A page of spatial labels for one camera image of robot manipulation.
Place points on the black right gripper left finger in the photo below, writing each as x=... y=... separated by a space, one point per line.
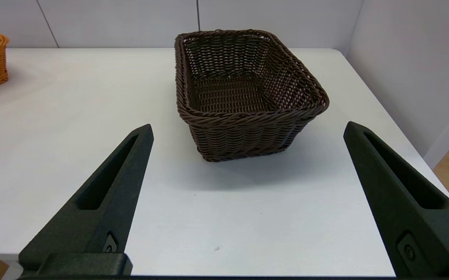
x=104 y=202

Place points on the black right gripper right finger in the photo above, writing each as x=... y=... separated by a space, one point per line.
x=411 y=217

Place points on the dark brown wicker basket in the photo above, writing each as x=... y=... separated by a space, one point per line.
x=244 y=128

